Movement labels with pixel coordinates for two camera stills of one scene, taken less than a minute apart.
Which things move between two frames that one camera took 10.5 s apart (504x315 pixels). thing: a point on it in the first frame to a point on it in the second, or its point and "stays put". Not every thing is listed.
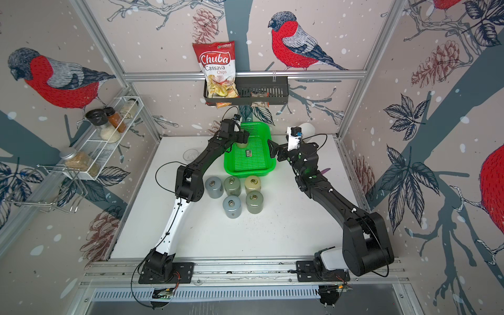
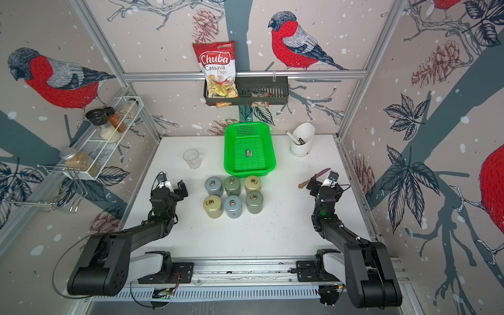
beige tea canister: (252, 183) stays put
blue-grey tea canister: (232, 207) stays put
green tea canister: (254, 202) stays put
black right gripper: (282, 150) to (315, 186)
